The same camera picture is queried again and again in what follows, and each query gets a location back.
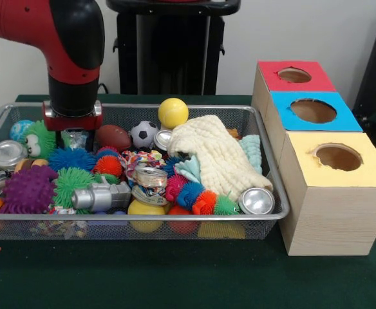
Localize bag of coloured spiky balls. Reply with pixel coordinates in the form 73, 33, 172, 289
164, 174, 240, 217

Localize blue spiky ball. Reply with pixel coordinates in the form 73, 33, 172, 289
48, 147, 97, 173

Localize clear mesh bin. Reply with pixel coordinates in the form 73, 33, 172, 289
0, 102, 290, 241

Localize small soccer ball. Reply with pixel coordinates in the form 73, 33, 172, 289
131, 120, 159, 149

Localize purple spiky ball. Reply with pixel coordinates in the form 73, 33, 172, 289
0, 164, 57, 215

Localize cream knitted cloth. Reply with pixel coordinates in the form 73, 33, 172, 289
167, 116, 274, 201

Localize brown toy football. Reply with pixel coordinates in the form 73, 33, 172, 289
95, 124, 133, 153

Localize mint green cloth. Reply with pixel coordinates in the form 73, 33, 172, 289
174, 134, 263, 185

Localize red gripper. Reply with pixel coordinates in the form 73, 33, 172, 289
42, 100, 104, 133

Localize red silver soda can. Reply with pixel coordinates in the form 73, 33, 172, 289
238, 188, 276, 216

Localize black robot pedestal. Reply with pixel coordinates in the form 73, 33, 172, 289
106, 0, 241, 96

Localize green spiky ball with eyes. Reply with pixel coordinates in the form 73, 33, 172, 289
23, 120, 57, 160

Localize crushed silver can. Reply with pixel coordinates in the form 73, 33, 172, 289
0, 140, 28, 171

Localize wooden box with three holes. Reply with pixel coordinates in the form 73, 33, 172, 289
252, 61, 376, 257

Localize plain green spiky ball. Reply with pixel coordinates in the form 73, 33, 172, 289
52, 167, 99, 211

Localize yellow ball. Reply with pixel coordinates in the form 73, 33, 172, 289
158, 98, 190, 129

